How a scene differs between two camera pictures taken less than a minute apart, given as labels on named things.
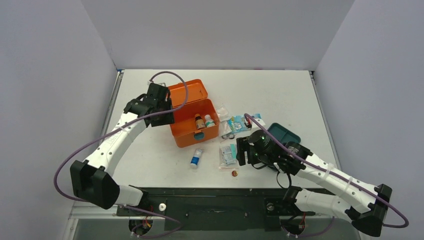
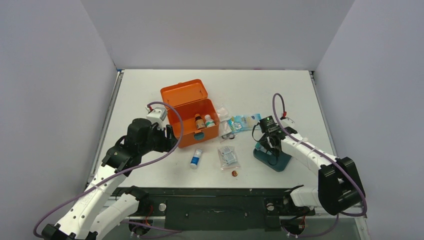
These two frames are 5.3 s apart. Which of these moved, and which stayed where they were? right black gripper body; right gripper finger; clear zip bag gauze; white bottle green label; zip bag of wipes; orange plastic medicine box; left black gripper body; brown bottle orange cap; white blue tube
Moved: right black gripper body; right gripper finger; left black gripper body
Stayed: white blue tube; orange plastic medicine box; clear zip bag gauze; zip bag of wipes; white bottle green label; brown bottle orange cap
